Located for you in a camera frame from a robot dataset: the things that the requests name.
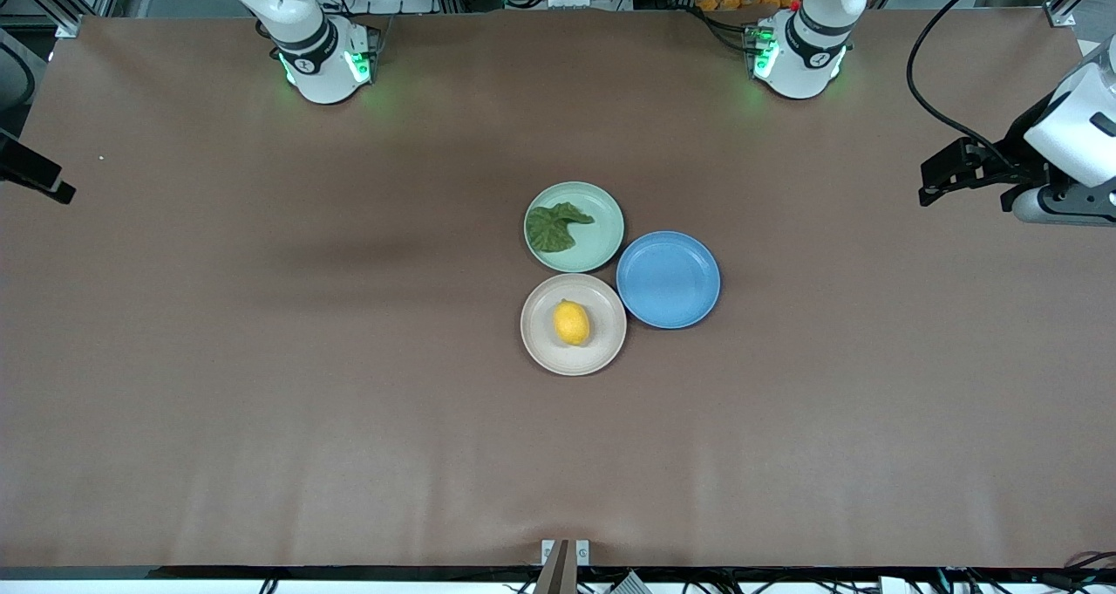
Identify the beige plate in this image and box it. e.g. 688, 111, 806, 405
520, 273, 628, 377

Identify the green lettuce leaf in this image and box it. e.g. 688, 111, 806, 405
525, 201, 596, 255

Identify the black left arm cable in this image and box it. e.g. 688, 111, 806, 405
905, 0, 1023, 152

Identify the brown camera mount post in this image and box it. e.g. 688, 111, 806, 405
533, 539, 570, 594

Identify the black base cable bundle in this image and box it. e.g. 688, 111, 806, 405
687, 4, 761, 56

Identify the light green plate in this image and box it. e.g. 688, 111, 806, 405
524, 181, 626, 274

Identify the white metal bracket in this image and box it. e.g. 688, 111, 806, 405
541, 539, 591, 568

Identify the blue plate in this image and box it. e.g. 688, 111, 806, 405
616, 231, 722, 331

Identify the yellow lemon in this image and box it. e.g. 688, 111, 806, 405
553, 299, 592, 347

